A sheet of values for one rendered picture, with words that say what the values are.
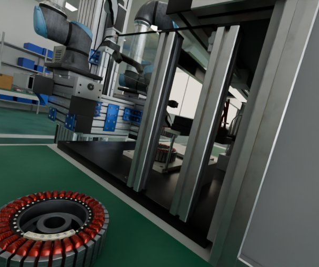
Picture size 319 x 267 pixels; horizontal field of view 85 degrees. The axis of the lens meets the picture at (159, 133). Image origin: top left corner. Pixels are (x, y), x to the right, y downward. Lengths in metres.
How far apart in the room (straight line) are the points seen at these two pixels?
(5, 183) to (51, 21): 0.82
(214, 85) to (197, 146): 0.09
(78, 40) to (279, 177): 1.03
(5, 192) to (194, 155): 0.29
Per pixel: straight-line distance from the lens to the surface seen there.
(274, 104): 0.23
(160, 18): 1.11
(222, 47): 0.28
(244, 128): 0.23
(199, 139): 0.26
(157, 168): 0.46
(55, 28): 1.07
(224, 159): 0.67
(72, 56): 1.08
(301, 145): 0.23
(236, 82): 0.46
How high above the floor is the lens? 0.92
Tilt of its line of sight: 6 degrees down
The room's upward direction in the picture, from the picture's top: 14 degrees clockwise
